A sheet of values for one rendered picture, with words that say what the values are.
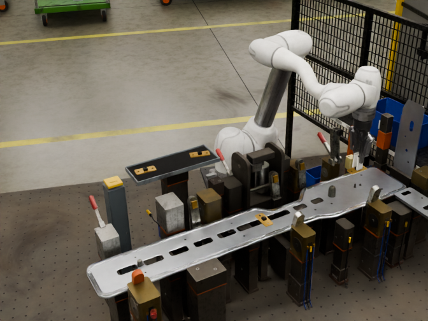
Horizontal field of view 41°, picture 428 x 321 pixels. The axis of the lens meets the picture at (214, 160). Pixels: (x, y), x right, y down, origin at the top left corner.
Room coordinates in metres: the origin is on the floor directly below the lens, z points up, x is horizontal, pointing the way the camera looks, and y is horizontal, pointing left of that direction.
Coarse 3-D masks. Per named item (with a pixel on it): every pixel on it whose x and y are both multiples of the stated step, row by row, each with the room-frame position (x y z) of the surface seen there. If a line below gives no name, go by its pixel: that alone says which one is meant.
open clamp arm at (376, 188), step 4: (372, 188) 1.87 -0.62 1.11; (376, 188) 1.87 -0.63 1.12; (372, 192) 1.87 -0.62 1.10; (376, 192) 1.87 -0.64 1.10; (368, 196) 1.88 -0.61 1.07; (372, 196) 1.86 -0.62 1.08; (376, 196) 1.87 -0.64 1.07; (368, 200) 1.88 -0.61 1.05; (372, 200) 1.87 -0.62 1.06; (376, 200) 1.88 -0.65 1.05; (364, 208) 1.89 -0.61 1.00; (364, 212) 1.89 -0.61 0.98
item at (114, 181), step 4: (116, 176) 1.93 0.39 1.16; (104, 180) 1.90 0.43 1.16; (108, 180) 1.90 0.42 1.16; (112, 180) 1.90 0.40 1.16; (116, 180) 1.90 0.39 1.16; (120, 180) 1.90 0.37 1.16; (108, 184) 1.87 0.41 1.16; (112, 184) 1.87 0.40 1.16; (116, 184) 1.87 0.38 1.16; (120, 184) 1.88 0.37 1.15; (108, 188) 1.86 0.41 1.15
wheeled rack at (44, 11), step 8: (40, 0) 7.98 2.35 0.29; (48, 0) 7.97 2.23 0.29; (56, 0) 7.96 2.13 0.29; (64, 0) 7.95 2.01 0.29; (72, 0) 7.94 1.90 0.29; (88, 0) 7.92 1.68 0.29; (96, 0) 7.91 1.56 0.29; (104, 0) 7.90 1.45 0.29; (40, 8) 7.61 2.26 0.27; (48, 8) 7.63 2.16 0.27; (56, 8) 7.65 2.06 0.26; (64, 8) 7.67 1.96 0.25; (72, 8) 7.69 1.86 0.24; (80, 8) 7.71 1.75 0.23; (88, 8) 7.73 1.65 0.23; (96, 8) 7.76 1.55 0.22; (104, 8) 7.78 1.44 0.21; (104, 16) 7.81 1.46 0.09
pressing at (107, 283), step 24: (312, 192) 2.02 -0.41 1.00; (336, 192) 2.01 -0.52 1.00; (360, 192) 2.01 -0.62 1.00; (384, 192) 2.01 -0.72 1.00; (240, 216) 1.86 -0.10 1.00; (288, 216) 1.85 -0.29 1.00; (312, 216) 1.85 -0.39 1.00; (336, 216) 1.86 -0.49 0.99; (168, 240) 1.72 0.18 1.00; (192, 240) 1.71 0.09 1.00; (216, 240) 1.71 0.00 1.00; (240, 240) 1.71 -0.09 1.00; (96, 264) 1.59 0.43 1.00; (120, 264) 1.59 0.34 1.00; (144, 264) 1.58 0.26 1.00; (168, 264) 1.58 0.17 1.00; (192, 264) 1.58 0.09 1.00; (96, 288) 1.47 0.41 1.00; (120, 288) 1.46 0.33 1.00
